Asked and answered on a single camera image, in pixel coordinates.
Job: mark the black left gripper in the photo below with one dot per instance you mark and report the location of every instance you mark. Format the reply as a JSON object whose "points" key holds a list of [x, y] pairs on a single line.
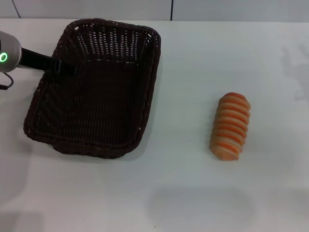
{"points": [[36, 60]]}

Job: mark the orange striped spiral bread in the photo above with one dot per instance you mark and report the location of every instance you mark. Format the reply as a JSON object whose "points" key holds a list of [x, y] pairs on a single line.
{"points": [[230, 125]]}

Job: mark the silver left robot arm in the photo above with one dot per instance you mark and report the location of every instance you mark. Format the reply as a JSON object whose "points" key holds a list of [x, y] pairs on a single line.
{"points": [[10, 53]]}

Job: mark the dark brown wicker basket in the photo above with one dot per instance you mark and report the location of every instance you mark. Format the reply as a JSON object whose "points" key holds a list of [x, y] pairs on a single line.
{"points": [[101, 106]]}

